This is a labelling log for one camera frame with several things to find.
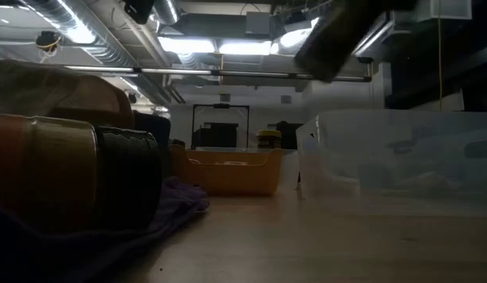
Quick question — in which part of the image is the black background box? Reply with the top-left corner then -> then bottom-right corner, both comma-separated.
192,122 -> 239,149

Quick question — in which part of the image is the ceiling light panel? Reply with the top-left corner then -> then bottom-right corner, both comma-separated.
218,41 -> 274,56
158,35 -> 216,55

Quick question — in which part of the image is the black background chair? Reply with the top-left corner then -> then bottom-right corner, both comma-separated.
275,120 -> 304,150

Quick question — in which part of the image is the grey ceiling junction box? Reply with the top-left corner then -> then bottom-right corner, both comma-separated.
245,11 -> 272,36

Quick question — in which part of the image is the yellow lid spice jar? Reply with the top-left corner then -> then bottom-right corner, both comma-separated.
256,129 -> 282,149

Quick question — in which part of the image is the black background workstation frame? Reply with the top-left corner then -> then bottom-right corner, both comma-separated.
191,104 -> 251,150

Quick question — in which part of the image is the black ceiling cord reel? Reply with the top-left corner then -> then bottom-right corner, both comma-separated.
35,30 -> 63,54

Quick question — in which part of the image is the silver ventilation duct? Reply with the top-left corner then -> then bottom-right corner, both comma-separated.
18,0 -> 138,68

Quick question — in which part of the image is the orange spice jar black lid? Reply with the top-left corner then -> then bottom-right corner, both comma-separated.
0,112 -> 162,233

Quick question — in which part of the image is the small yellow plastic bin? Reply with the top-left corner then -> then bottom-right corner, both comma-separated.
170,144 -> 284,197

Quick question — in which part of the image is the horizontal silver rig bar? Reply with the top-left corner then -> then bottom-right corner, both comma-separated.
64,64 -> 373,83

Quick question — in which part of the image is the purple cloth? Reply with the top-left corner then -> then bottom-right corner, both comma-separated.
0,176 -> 211,283

